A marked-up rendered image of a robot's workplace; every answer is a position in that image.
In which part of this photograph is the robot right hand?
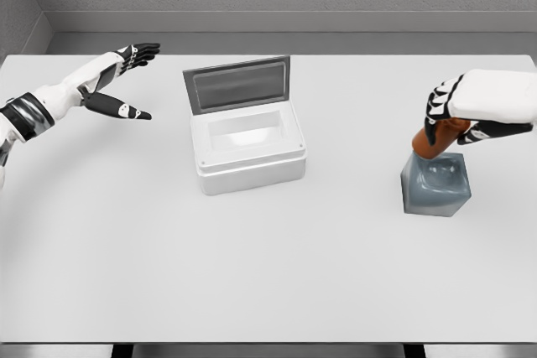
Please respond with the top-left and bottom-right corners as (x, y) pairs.
(422, 69), (534, 147)

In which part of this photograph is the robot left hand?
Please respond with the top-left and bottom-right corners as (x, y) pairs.
(61, 42), (162, 122)

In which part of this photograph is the grey square bottle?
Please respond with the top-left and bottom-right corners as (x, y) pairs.
(400, 117), (473, 217)

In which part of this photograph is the white box with hinged lid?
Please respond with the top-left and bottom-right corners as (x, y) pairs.
(182, 54), (307, 196)

